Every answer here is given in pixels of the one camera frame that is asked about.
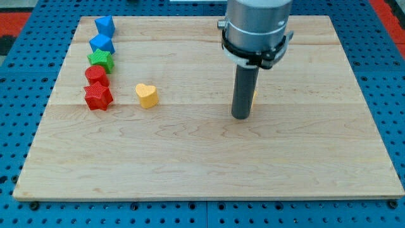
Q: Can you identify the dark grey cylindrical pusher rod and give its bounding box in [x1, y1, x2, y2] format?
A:
[231, 65, 259, 120]

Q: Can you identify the yellow hexagon block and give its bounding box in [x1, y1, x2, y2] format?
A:
[251, 90, 258, 106]

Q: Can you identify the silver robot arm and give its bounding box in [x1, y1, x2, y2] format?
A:
[217, 0, 294, 120]

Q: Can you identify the yellow heart block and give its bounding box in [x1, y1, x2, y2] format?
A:
[135, 84, 159, 109]

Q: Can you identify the wooden board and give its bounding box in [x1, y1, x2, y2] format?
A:
[13, 16, 404, 202]

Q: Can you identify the green star block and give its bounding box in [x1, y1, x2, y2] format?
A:
[87, 49, 115, 74]

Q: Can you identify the red star block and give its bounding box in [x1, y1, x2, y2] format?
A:
[84, 82, 113, 111]

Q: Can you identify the blue triangle block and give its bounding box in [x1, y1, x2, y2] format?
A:
[94, 15, 115, 38]

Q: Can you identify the blue cube block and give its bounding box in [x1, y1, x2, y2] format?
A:
[89, 34, 115, 54]

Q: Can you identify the red cylinder block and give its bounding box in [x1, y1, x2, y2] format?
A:
[85, 65, 109, 87]

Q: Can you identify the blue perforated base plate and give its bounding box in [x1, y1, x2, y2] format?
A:
[1, 0, 404, 227]

